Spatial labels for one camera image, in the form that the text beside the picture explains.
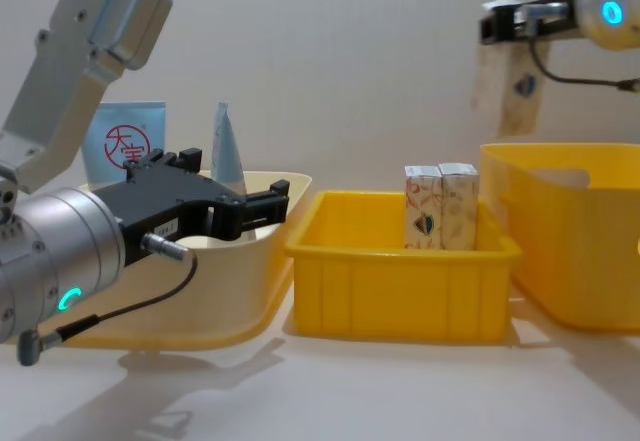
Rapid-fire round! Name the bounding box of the patterned beige carton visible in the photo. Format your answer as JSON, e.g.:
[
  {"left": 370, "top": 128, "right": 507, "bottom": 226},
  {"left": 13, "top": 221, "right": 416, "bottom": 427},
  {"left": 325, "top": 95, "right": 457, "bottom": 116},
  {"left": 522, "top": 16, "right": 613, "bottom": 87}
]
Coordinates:
[
  {"left": 438, "top": 161, "right": 481, "bottom": 252},
  {"left": 403, "top": 163, "right": 444, "bottom": 251},
  {"left": 471, "top": 0, "right": 552, "bottom": 138}
]

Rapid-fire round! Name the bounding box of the yellow plastic basket with handle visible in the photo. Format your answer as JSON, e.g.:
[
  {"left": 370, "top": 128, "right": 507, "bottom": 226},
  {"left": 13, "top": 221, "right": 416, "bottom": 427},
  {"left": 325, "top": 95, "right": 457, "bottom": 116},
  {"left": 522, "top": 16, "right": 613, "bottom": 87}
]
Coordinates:
[{"left": 479, "top": 141, "right": 640, "bottom": 333}]

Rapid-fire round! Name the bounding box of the gripper's thin dark cable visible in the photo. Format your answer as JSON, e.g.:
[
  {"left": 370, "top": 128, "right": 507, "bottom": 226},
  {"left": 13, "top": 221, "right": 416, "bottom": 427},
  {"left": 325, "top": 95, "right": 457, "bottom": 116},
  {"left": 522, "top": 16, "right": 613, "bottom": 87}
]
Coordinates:
[
  {"left": 16, "top": 233, "right": 199, "bottom": 368},
  {"left": 521, "top": 2, "right": 640, "bottom": 93}
]

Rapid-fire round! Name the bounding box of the blue pouch with red circle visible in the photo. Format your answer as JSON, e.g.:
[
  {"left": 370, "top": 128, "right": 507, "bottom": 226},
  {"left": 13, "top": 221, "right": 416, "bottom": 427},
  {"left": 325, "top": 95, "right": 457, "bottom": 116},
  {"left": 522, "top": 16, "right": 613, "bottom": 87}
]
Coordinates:
[{"left": 81, "top": 100, "right": 169, "bottom": 193}]

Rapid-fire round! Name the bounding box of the left gripper's thin dark cable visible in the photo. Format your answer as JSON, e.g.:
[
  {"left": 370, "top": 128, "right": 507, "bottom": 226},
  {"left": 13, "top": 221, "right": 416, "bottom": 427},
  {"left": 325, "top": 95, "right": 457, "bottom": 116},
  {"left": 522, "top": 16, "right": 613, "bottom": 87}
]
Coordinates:
[{"left": 16, "top": 233, "right": 199, "bottom": 368}]

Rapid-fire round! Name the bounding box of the pale cream plastic basket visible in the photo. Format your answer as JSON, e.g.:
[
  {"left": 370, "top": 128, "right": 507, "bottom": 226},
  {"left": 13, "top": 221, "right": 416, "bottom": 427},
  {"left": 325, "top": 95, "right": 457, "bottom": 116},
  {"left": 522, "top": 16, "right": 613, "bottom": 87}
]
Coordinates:
[{"left": 62, "top": 170, "right": 314, "bottom": 353}]

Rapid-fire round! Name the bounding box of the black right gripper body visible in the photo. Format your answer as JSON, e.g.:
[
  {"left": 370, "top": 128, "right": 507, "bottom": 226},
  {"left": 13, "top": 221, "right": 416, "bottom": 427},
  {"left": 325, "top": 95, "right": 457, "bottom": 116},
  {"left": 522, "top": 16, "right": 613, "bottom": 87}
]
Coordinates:
[{"left": 519, "top": 0, "right": 586, "bottom": 40}]

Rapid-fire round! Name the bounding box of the blue and white pouch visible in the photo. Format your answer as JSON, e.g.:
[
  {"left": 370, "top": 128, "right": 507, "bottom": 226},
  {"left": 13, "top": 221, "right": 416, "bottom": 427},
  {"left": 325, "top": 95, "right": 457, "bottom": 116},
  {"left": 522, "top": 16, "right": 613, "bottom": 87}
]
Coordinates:
[{"left": 209, "top": 101, "right": 247, "bottom": 196}]

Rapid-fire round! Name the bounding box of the right gripper's thin dark cable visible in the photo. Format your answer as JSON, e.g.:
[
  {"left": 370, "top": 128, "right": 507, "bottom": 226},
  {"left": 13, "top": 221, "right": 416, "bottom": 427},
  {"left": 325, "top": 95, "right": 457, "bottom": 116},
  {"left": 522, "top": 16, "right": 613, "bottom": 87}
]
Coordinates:
[{"left": 521, "top": 2, "right": 640, "bottom": 93}]

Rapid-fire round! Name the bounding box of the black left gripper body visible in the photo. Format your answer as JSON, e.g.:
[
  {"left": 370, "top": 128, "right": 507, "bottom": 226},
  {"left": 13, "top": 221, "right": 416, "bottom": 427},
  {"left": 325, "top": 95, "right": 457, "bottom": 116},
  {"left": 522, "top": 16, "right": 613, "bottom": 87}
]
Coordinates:
[{"left": 92, "top": 163, "right": 247, "bottom": 268}]

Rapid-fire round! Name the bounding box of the yellow plastic bin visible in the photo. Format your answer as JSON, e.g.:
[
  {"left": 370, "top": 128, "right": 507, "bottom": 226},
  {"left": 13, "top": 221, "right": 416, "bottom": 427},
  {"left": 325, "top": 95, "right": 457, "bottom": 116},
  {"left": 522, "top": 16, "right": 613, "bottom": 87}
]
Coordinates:
[{"left": 283, "top": 189, "right": 524, "bottom": 346}]

